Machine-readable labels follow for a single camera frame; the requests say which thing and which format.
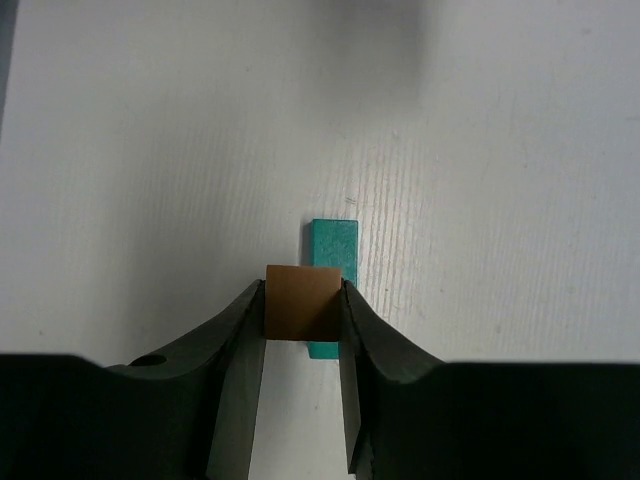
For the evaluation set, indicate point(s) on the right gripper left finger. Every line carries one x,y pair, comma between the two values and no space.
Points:
184,411

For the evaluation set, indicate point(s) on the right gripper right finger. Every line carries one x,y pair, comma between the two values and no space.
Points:
410,415

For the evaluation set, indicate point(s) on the tan rectangular wood block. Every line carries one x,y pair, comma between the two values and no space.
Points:
302,303

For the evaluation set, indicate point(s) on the teal arch wood block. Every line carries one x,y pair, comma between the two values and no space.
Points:
328,242

